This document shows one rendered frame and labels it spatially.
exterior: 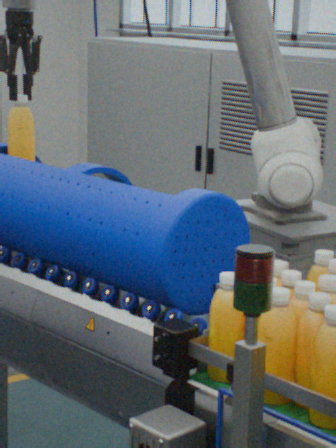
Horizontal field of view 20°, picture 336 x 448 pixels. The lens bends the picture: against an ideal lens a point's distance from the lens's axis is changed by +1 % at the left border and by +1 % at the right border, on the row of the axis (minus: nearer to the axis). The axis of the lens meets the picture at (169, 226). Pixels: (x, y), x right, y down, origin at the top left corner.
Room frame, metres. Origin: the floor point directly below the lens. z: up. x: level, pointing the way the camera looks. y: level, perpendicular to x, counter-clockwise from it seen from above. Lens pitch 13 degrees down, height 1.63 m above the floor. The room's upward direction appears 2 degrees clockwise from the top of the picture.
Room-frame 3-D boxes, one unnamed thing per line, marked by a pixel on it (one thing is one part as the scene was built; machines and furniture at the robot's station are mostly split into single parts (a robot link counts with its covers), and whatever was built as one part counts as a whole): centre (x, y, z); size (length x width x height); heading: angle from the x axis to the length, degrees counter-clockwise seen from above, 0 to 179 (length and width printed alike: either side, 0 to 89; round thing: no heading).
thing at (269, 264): (1.45, -0.14, 1.23); 0.06 x 0.06 x 0.04
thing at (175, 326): (1.81, -0.03, 0.95); 0.10 x 0.07 x 0.10; 133
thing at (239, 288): (1.45, -0.14, 1.18); 0.06 x 0.06 x 0.05
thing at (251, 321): (1.45, -0.14, 1.18); 0.06 x 0.06 x 0.16
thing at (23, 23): (2.58, 0.42, 1.55); 0.08 x 0.07 x 0.09; 133
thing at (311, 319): (1.68, -0.28, 1.00); 0.07 x 0.07 x 0.20
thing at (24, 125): (2.58, 0.42, 1.26); 0.07 x 0.07 x 0.20
